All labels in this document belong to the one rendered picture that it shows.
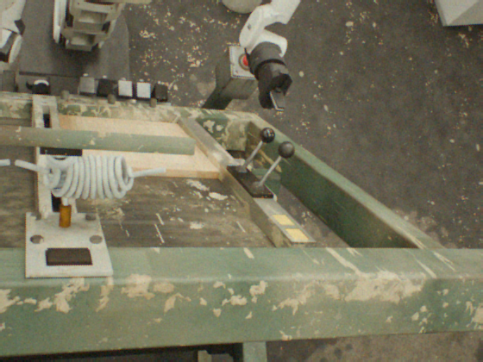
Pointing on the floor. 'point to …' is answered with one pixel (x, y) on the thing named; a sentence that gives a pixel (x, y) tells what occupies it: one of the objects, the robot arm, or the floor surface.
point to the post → (216, 102)
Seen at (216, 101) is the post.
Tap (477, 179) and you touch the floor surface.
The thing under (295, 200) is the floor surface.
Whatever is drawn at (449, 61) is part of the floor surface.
